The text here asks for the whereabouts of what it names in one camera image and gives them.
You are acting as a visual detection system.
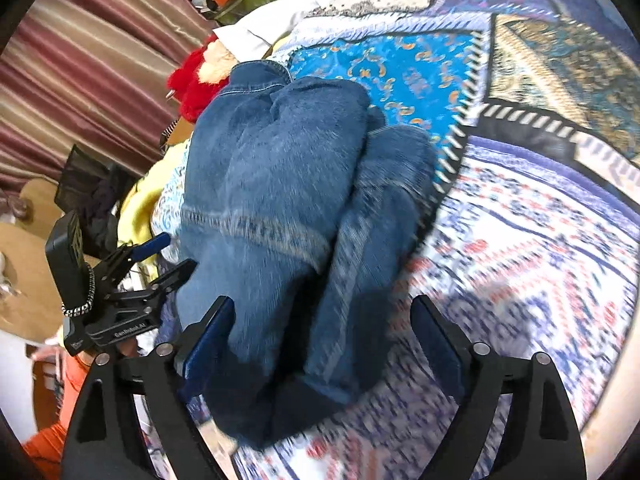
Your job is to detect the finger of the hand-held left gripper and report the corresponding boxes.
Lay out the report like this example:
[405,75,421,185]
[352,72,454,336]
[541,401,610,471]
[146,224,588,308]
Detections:
[100,232,172,281]
[125,259,198,303]

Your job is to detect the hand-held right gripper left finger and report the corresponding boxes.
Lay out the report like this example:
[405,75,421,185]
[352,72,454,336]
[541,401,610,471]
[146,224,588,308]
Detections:
[60,296,237,480]

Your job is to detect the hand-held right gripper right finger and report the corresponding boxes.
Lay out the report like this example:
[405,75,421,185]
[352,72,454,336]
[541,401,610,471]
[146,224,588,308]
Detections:
[410,295,588,480]

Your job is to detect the blue denim jeans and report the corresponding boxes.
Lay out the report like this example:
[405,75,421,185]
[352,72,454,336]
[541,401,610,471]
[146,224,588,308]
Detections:
[175,60,441,451]

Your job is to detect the yellow cloth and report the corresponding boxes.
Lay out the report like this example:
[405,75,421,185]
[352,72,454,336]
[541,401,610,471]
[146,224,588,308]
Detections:
[117,160,186,266]

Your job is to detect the round wooden table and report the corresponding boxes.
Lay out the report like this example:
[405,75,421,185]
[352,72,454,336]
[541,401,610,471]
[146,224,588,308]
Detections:
[0,177,101,346]

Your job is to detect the black bag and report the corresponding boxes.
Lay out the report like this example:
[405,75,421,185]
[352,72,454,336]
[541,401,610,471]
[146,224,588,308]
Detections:
[55,144,138,261]

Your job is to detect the patchwork printed blanket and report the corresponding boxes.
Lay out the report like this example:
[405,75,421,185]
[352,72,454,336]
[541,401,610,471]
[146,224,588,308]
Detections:
[150,0,640,480]

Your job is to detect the red plush toy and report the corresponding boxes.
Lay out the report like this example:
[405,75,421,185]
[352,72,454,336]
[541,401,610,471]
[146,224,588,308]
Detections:
[167,35,236,123]

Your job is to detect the striped maroon curtain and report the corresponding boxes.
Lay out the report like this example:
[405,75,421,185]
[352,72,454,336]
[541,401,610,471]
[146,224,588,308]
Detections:
[0,0,221,191]

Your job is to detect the white cloth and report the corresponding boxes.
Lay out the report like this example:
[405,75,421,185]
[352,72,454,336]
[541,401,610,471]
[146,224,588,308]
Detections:
[212,0,351,58]

